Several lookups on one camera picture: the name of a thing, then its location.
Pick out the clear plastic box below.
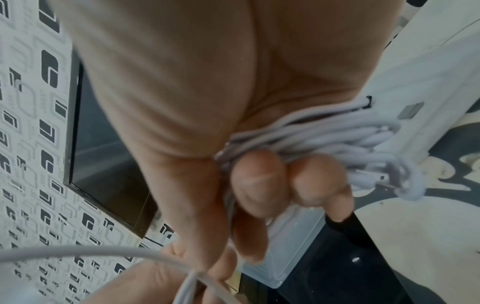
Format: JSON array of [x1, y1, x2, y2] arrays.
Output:
[[240, 207, 328, 289]]

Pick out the beige patterned rug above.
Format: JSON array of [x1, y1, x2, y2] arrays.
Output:
[[350, 108, 480, 304]]

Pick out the grey cabinet handle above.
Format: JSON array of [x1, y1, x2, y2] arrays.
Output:
[[398, 101, 426, 120]]

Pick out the white cable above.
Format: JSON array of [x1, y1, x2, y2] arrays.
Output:
[[0, 97, 427, 304]]

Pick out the white cabinet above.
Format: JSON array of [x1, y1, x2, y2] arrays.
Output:
[[361, 0, 480, 168]]

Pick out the person's right hand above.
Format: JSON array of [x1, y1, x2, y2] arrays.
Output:
[[52, 0, 404, 273]]

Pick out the person's left hand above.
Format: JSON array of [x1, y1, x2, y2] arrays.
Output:
[[79, 242, 242, 304]]

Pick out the black framed screen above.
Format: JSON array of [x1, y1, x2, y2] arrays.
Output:
[[63, 49, 160, 239]]

